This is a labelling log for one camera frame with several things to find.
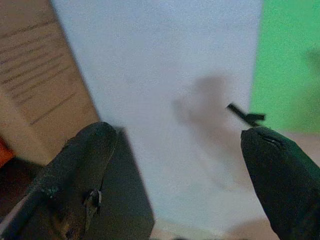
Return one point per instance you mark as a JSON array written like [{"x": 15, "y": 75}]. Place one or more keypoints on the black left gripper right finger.
[{"x": 285, "y": 180}]

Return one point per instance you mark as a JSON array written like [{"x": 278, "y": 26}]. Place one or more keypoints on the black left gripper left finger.
[{"x": 72, "y": 160}]

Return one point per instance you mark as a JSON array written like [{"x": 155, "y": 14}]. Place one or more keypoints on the orange object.
[{"x": 5, "y": 152}]

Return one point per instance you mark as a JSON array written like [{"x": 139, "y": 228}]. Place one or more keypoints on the brown printed cardboard box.
[{"x": 37, "y": 75}]

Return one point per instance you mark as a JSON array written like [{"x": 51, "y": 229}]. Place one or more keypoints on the green board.
[{"x": 287, "y": 62}]

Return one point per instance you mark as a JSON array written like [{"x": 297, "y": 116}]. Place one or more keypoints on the white flat panel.
[{"x": 155, "y": 62}]

